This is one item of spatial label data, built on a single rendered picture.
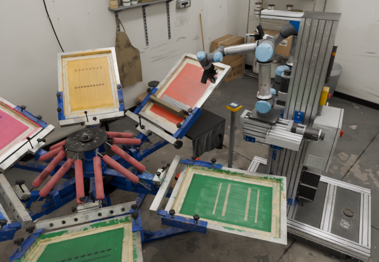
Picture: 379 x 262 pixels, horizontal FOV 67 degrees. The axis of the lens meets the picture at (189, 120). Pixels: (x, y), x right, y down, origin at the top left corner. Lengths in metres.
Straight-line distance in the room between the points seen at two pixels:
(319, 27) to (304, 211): 1.77
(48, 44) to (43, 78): 0.44
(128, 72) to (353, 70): 3.77
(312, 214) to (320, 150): 0.77
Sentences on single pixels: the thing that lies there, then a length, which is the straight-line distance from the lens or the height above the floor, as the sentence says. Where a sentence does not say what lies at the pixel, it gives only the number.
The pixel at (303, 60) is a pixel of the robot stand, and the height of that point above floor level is 1.72.
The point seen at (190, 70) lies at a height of 1.45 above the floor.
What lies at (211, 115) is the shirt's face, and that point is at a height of 0.95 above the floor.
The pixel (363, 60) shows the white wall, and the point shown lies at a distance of 5.58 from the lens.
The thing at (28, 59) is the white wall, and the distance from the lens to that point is 4.05.
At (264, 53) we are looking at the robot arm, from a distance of 2.08.
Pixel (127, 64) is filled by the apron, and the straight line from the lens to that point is 4.63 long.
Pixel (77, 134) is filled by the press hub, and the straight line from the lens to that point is 2.30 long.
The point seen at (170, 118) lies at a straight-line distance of 2.56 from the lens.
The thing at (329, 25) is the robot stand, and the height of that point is 1.99.
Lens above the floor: 2.53
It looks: 32 degrees down
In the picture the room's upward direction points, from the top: 2 degrees counter-clockwise
